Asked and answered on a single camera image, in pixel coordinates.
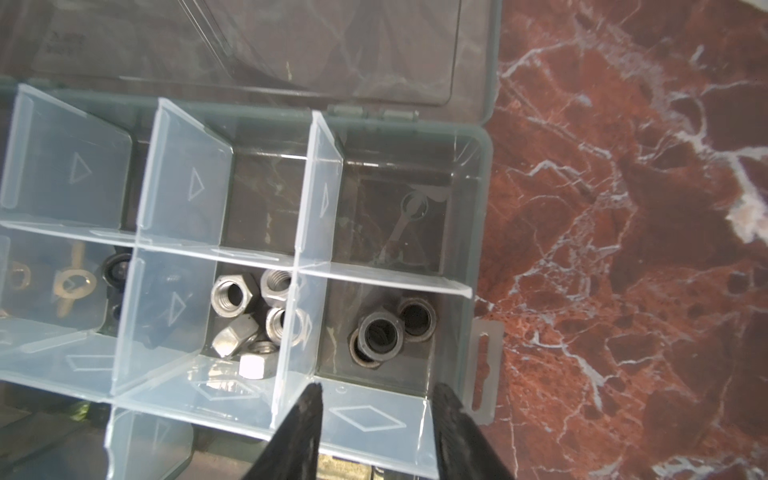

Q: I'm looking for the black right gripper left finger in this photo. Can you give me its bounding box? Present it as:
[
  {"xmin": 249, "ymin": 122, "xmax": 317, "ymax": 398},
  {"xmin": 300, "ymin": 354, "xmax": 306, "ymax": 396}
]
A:
[{"xmin": 243, "ymin": 383, "xmax": 323, "ymax": 479}]

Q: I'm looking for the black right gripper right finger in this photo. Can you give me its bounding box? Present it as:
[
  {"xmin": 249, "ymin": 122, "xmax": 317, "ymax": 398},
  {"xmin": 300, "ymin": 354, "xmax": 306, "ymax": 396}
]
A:
[{"xmin": 431, "ymin": 383, "xmax": 515, "ymax": 480}]

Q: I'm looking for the silver hex nut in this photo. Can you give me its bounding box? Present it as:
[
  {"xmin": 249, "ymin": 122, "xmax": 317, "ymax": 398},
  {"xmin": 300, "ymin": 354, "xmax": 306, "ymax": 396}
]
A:
[
  {"xmin": 265, "ymin": 307, "xmax": 309, "ymax": 347},
  {"xmin": 238, "ymin": 341, "xmax": 279, "ymax": 380}
]

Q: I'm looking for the silver nut in box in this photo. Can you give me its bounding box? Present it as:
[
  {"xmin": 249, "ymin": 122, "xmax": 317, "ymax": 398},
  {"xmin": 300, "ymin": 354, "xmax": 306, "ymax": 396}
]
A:
[{"xmin": 212, "ymin": 315, "xmax": 260, "ymax": 358}]

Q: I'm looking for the grey compartment organizer box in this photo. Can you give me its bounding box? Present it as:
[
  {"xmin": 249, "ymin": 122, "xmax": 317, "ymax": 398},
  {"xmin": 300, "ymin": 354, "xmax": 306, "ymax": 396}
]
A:
[{"xmin": 1, "ymin": 1, "xmax": 502, "ymax": 479}]

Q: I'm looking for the gold wing nut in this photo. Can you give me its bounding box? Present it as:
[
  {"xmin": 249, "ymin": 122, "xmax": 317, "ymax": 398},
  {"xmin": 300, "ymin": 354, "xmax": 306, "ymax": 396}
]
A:
[
  {"xmin": 6, "ymin": 261, "xmax": 32, "ymax": 291},
  {"xmin": 53, "ymin": 241, "xmax": 97, "ymax": 318}
]

